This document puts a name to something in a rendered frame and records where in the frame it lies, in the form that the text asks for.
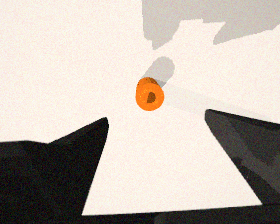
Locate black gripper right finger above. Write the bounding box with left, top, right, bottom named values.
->
left=204, top=109, right=280, bottom=204

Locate orange knob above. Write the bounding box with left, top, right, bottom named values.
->
left=136, top=77, right=164, bottom=111

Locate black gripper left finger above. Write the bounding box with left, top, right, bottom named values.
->
left=0, top=117, right=109, bottom=216

